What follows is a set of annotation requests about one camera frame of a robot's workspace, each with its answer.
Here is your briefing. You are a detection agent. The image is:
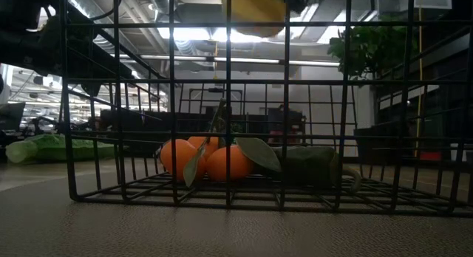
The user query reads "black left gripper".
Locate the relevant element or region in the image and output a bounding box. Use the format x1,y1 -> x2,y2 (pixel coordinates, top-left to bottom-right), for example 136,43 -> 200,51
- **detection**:
36,15 -> 135,97

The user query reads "green romaine lettuce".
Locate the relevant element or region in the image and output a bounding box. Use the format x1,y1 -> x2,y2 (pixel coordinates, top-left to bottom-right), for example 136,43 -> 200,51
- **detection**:
4,133 -> 118,164

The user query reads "dark green pepper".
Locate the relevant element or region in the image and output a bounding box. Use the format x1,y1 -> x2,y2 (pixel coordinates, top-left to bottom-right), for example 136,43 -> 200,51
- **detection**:
271,145 -> 362,193

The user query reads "mandarin cluster with twig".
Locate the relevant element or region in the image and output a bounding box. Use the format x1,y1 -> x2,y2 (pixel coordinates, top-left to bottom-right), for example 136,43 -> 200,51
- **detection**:
159,97 -> 284,188

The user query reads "long ceiling light tube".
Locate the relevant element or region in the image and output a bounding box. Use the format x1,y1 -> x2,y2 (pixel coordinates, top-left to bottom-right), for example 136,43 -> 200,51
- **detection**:
110,53 -> 341,68

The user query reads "green potted plant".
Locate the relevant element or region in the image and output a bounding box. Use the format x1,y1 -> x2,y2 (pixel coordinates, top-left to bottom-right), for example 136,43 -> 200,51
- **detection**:
327,15 -> 421,80

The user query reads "dark computer monitor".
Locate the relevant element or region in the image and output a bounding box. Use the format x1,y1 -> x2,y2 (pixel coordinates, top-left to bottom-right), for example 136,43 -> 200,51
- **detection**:
0,101 -> 26,132

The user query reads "bright ceiling light panel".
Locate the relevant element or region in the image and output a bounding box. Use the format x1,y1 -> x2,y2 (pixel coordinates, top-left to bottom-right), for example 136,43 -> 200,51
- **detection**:
157,26 -> 269,44

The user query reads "red orange box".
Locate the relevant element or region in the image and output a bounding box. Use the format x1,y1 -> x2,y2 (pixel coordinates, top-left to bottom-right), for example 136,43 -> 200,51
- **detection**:
419,150 -> 443,162

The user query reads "grey round mat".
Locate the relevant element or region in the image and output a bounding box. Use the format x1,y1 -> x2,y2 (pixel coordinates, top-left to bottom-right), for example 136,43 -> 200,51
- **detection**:
0,167 -> 473,257

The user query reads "silver ventilation duct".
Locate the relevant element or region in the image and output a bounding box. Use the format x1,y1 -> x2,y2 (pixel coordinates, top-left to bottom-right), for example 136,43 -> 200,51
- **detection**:
147,0 -> 210,61

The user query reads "black wire basket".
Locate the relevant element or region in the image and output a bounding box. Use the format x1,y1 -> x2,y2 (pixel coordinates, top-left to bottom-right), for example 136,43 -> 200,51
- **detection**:
58,0 -> 473,218

